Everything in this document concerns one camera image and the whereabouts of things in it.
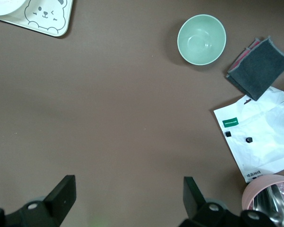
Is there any pale green bowl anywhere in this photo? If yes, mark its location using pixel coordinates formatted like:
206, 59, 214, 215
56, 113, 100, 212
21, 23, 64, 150
177, 14, 227, 66

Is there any white plastic bag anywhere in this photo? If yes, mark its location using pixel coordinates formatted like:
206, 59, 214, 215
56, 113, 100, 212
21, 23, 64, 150
213, 86, 284, 184

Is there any metal scoop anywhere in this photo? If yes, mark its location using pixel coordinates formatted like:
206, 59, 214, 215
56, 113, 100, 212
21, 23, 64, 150
252, 184, 284, 227

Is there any grey folded cloth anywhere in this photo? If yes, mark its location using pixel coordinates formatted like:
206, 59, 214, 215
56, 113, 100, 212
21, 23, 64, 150
226, 35, 284, 102

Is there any pink bowl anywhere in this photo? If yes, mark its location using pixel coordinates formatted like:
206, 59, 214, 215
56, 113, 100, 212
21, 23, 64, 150
241, 174, 284, 227

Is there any pink folded cloth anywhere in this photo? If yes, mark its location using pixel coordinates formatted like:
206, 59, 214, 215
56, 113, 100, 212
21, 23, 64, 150
227, 39, 261, 79

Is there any cream bear print tray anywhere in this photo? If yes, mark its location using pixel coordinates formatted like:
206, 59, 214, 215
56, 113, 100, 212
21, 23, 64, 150
0, 0, 74, 38

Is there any white round plate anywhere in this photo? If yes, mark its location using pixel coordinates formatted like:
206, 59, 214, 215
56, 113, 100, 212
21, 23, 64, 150
0, 0, 28, 17

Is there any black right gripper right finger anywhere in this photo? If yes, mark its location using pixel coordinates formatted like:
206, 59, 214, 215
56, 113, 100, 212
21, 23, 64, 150
179, 176, 278, 227

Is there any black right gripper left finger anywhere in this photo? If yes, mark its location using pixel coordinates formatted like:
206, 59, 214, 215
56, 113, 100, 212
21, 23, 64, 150
0, 175, 76, 227

